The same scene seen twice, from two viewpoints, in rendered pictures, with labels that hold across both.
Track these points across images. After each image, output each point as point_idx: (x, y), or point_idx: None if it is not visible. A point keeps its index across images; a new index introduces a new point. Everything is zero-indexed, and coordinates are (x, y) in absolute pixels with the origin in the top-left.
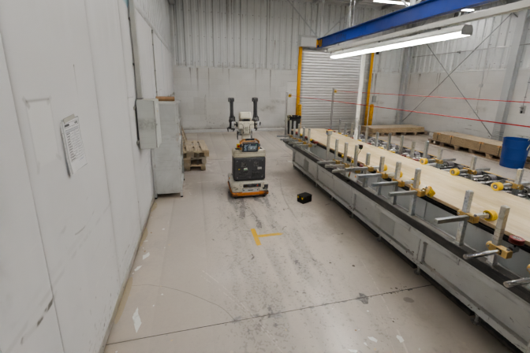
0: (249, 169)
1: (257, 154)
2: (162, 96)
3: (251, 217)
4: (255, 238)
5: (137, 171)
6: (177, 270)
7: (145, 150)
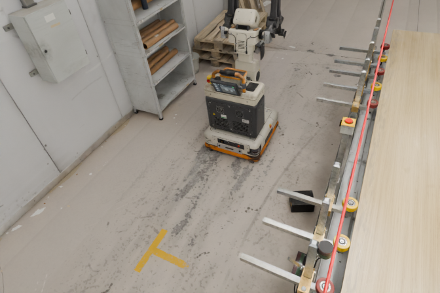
0: (229, 118)
1: (240, 101)
2: None
3: (186, 204)
4: (146, 252)
5: (38, 110)
6: (33, 256)
7: (85, 66)
